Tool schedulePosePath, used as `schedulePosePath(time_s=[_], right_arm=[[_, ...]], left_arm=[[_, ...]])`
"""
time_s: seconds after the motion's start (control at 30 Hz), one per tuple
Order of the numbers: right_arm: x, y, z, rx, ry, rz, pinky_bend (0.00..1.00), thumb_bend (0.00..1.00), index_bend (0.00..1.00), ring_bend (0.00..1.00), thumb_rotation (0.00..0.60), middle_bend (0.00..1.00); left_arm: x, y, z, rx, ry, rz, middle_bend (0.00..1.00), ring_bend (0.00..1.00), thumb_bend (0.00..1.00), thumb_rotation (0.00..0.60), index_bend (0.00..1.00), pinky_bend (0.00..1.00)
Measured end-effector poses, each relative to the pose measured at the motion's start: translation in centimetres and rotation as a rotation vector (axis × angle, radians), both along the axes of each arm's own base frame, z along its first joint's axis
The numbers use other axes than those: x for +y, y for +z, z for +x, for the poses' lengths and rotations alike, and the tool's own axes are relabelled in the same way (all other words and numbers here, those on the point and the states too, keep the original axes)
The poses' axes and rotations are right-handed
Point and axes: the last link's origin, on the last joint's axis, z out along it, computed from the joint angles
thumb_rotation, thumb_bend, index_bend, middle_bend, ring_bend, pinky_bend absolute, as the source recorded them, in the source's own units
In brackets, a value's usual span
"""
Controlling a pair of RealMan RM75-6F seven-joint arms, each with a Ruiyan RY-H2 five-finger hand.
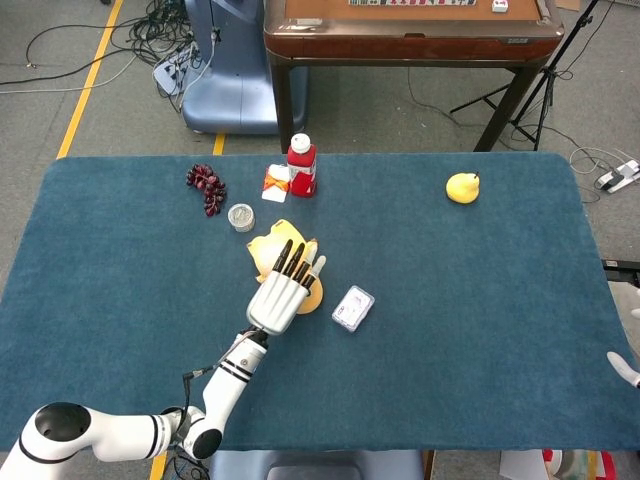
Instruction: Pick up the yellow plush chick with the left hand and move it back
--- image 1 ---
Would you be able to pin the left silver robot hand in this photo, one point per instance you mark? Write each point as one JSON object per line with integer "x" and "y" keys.
{"x": 275, "y": 305}

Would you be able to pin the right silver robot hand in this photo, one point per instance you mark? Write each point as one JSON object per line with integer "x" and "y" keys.
{"x": 622, "y": 367}

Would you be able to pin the yellow plush toy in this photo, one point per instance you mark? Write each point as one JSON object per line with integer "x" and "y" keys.
{"x": 265, "y": 252}

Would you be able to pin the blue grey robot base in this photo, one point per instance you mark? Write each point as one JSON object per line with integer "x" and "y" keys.
{"x": 315, "y": 465}

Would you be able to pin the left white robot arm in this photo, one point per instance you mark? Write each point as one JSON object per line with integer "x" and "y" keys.
{"x": 225, "y": 390}

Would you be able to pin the white plastic card box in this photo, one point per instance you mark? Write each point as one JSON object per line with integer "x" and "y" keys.
{"x": 352, "y": 308}

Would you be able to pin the round silver tin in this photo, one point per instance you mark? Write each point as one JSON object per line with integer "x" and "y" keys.
{"x": 241, "y": 217}

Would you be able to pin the red white package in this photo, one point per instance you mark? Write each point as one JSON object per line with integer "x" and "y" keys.
{"x": 575, "y": 462}

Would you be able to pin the white orange small carton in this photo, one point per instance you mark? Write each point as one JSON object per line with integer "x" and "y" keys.
{"x": 276, "y": 184}

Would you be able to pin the purple grape bunch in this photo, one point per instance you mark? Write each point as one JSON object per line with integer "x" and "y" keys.
{"x": 212, "y": 191}

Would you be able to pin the red bottle white cap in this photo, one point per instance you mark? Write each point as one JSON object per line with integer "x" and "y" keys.
{"x": 302, "y": 170}

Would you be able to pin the white paper sheet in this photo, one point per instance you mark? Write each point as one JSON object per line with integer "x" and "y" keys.
{"x": 520, "y": 467}

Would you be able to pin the blue table cloth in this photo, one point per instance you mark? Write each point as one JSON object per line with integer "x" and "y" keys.
{"x": 425, "y": 260}

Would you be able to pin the white power strip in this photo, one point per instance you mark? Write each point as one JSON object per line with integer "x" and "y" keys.
{"x": 617, "y": 179}

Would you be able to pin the blue grey machine base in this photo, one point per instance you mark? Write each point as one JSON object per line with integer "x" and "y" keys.
{"x": 235, "y": 90}

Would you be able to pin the yellow pear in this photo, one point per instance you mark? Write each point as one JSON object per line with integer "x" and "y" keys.
{"x": 462, "y": 188}

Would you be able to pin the grey power strip with plugs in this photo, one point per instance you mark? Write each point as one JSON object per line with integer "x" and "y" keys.
{"x": 167, "y": 75}

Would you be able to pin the brown mahjong table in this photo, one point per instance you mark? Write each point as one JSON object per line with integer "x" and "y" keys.
{"x": 400, "y": 45}

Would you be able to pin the black tripod stand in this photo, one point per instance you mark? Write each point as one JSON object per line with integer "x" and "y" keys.
{"x": 551, "y": 70}

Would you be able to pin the row of mahjong tiles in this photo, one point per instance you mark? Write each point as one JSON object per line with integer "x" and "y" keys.
{"x": 410, "y": 2}

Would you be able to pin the single white mahjong tile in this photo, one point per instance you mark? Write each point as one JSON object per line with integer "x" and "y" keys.
{"x": 500, "y": 6}

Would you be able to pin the black metal frame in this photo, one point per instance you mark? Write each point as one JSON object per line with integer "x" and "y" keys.
{"x": 622, "y": 269}

